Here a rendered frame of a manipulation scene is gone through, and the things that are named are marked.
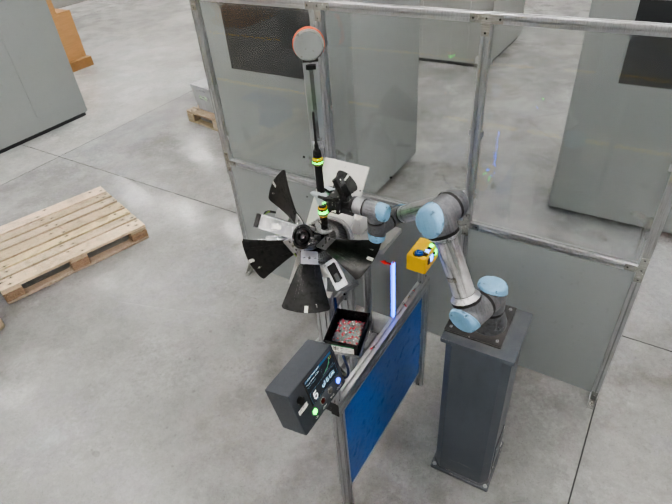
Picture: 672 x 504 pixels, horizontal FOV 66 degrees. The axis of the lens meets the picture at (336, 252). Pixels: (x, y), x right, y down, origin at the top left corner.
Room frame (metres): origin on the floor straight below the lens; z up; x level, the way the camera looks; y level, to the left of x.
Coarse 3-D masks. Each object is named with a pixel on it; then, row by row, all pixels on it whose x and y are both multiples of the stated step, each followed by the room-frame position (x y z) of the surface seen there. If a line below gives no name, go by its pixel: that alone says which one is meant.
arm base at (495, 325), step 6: (504, 312) 1.49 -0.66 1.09; (492, 318) 1.45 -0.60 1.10; (498, 318) 1.45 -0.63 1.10; (504, 318) 1.47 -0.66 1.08; (486, 324) 1.45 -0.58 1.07; (492, 324) 1.45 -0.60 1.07; (498, 324) 1.45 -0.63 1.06; (504, 324) 1.46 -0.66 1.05; (480, 330) 1.45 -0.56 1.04; (486, 330) 1.44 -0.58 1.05; (492, 330) 1.44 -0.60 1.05; (498, 330) 1.44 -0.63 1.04; (504, 330) 1.46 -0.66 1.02
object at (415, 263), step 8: (424, 240) 2.05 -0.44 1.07; (416, 248) 1.99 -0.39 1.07; (424, 248) 1.98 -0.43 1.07; (432, 248) 1.98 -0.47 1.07; (408, 256) 1.94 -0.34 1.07; (416, 256) 1.92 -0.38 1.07; (424, 256) 1.92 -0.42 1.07; (408, 264) 1.94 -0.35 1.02; (416, 264) 1.92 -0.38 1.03; (424, 264) 1.89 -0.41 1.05; (424, 272) 1.89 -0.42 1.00
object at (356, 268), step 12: (336, 240) 1.95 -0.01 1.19; (348, 240) 1.94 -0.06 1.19; (360, 240) 1.92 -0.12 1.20; (336, 252) 1.87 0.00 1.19; (348, 252) 1.85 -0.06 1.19; (360, 252) 1.84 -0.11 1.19; (372, 252) 1.83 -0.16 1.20; (348, 264) 1.79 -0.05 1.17; (360, 264) 1.78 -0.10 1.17; (360, 276) 1.73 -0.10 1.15
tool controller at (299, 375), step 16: (304, 352) 1.24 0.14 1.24; (320, 352) 1.22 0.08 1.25; (288, 368) 1.18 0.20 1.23; (304, 368) 1.16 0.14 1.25; (320, 368) 1.17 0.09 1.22; (336, 368) 1.22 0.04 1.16; (272, 384) 1.12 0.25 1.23; (288, 384) 1.10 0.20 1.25; (304, 384) 1.10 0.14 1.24; (320, 384) 1.14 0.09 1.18; (336, 384) 1.19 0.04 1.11; (272, 400) 1.08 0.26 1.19; (288, 400) 1.04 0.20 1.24; (304, 400) 1.06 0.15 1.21; (288, 416) 1.05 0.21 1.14; (304, 416) 1.05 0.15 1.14; (304, 432) 1.02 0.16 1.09
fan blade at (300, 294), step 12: (300, 264) 1.90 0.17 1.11; (312, 264) 1.91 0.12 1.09; (300, 276) 1.86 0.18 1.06; (312, 276) 1.87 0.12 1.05; (300, 288) 1.83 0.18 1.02; (312, 288) 1.83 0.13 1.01; (324, 288) 1.84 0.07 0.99; (288, 300) 1.79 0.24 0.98; (300, 300) 1.79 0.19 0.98; (312, 300) 1.79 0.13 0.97; (324, 300) 1.80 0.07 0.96; (300, 312) 1.76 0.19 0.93; (312, 312) 1.76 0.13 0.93
